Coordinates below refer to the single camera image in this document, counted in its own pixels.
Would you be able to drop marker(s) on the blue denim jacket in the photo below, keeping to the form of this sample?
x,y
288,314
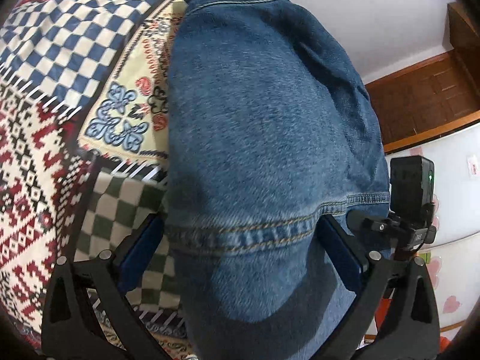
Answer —
x,y
270,128

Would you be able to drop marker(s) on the patchwork patterned bedspread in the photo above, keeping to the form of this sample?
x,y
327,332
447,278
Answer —
x,y
100,99

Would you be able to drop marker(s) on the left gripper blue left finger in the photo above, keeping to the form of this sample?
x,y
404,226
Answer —
x,y
134,253

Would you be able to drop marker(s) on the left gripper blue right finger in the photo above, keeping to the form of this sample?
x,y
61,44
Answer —
x,y
345,252

